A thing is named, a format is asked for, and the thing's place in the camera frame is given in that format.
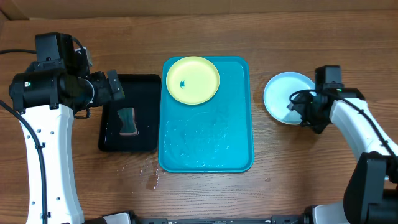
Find light blue plate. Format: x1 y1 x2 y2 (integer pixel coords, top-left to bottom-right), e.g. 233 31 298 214
263 72 315 125

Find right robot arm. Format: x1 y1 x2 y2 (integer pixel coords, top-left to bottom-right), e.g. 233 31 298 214
288 88 397 223

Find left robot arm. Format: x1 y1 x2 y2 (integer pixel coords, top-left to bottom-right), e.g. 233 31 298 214
9 68 124 223

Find black plastic tray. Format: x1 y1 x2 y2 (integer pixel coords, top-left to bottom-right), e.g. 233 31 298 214
98 74 161 152

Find teal plastic tray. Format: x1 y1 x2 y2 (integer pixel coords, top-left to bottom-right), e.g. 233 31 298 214
159 56 254 173

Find far yellow-rimmed plate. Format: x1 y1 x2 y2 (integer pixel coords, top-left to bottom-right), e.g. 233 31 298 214
165 56 220 105

